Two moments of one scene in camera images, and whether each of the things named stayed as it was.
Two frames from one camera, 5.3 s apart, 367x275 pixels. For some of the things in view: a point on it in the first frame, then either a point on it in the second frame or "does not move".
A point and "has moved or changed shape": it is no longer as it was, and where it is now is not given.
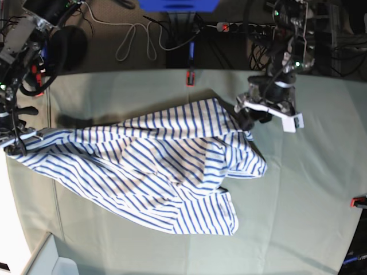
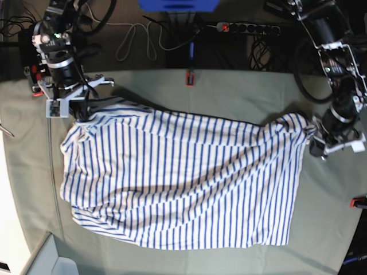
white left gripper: (14, 144) -> (60, 102)
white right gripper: (254, 99) -> (358, 144)
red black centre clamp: (190, 77) does not move
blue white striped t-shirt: (166, 170) has moved or changed shape
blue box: (179, 6) does not move
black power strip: (246, 28) does not move
